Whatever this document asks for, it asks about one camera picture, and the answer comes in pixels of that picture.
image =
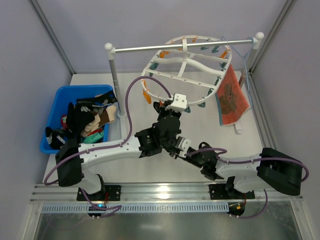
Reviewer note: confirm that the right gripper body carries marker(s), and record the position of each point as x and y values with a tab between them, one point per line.
204	157

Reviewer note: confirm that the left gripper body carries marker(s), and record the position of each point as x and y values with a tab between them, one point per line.
164	111

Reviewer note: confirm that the beige brown striped sock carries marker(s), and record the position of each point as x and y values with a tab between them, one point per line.
108	115

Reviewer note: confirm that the black blue sport sock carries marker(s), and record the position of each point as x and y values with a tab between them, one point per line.
98	101
55	137

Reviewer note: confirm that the white oval clip hanger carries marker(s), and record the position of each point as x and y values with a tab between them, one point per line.
192	92

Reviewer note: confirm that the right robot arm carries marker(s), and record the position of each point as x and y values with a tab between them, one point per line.
269	169

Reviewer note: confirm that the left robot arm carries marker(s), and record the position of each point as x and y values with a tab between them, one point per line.
74	163

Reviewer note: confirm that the pile of socks in bin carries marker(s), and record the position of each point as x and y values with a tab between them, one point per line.
89	129

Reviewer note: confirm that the orange bear towel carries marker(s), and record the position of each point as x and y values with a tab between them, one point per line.
231	101

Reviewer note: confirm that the white drying rack stand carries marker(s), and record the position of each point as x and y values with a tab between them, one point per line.
176	51

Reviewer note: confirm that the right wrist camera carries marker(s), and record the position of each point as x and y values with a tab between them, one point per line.
183	144

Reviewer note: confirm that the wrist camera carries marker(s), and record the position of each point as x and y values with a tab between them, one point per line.
183	144
177	103

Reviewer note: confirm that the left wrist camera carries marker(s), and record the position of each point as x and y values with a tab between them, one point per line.
177	103

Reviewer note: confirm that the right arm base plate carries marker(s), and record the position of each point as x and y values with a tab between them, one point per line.
222	191

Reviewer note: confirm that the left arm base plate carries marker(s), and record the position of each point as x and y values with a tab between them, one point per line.
113	192

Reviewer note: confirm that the blue wire hanger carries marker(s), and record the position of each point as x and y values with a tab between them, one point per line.
245	59

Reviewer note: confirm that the aluminium rail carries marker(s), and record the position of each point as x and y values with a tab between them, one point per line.
140	192

